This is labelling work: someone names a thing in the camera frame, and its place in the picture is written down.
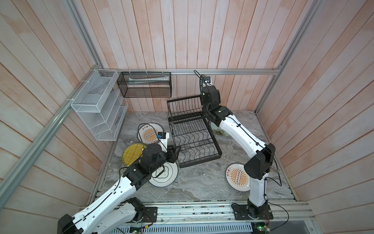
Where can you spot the white plate green clover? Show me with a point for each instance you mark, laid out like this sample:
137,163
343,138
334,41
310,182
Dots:
165,175

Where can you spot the green rim white plate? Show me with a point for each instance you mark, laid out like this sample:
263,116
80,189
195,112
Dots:
201,84

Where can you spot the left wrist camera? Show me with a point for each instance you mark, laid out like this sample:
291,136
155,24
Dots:
163,138

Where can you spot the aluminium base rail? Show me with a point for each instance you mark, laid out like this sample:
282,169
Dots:
197,212

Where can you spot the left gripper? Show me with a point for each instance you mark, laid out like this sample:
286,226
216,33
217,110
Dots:
171,152

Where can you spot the black two-tier dish rack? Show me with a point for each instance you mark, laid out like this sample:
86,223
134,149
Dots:
191,132

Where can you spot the orange sunburst plate right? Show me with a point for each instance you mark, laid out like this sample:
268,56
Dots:
237,178

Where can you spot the orange sunburst plate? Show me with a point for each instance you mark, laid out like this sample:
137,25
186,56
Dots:
147,132
237,178

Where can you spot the black mesh wall basket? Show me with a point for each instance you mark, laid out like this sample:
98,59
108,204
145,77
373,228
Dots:
145,84

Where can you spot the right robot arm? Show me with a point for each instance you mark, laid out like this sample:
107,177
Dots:
261,155

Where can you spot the white wire mesh shelf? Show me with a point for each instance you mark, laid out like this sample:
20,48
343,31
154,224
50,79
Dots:
100,107

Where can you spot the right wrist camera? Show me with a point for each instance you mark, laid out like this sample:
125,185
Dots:
206,80

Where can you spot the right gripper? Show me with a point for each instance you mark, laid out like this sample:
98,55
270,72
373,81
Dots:
218,93

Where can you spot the mint green flower plate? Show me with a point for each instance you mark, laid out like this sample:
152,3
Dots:
218,131

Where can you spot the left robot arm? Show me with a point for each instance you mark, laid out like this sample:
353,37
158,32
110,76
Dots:
117,206

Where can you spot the yellow round plate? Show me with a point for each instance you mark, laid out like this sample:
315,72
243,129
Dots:
132,153

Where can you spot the orange sunburst plate left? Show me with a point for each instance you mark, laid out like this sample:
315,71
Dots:
147,132

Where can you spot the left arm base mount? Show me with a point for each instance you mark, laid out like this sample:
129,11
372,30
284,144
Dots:
147,214

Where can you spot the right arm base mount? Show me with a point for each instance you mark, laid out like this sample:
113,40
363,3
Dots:
250,212

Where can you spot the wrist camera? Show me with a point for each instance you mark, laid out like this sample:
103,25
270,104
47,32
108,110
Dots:
163,138
206,80

